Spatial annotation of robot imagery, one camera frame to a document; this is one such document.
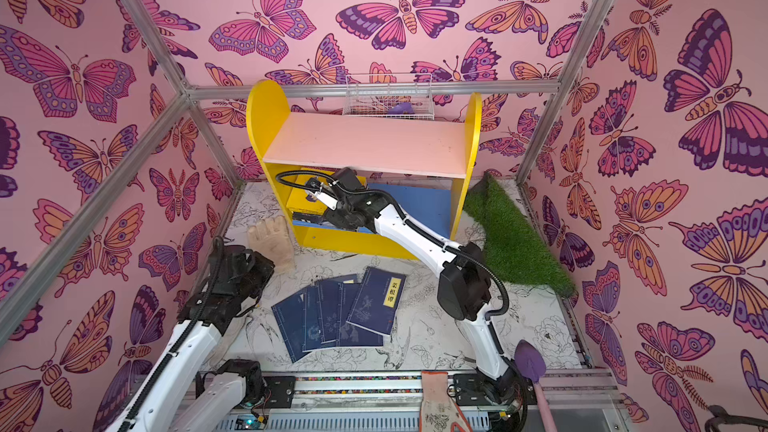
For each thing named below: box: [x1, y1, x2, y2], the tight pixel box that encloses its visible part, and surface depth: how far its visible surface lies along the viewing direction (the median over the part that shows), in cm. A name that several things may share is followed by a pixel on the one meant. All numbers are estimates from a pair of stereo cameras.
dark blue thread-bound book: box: [271, 286, 312, 364], surface depth 87 cm
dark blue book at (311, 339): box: [302, 280, 322, 352], surface depth 85 cm
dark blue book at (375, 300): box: [346, 266, 406, 336], surface depth 88 cm
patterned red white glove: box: [419, 371, 472, 432], surface depth 71 cm
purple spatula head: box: [514, 339, 546, 383], surface depth 78 cm
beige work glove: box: [248, 215, 294, 272], surface depth 105 cm
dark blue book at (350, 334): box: [336, 282, 384, 347], surface depth 83 cm
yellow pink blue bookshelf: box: [247, 79, 482, 260], surface depth 72 cm
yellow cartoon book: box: [286, 188, 328, 215], surface depth 88 cm
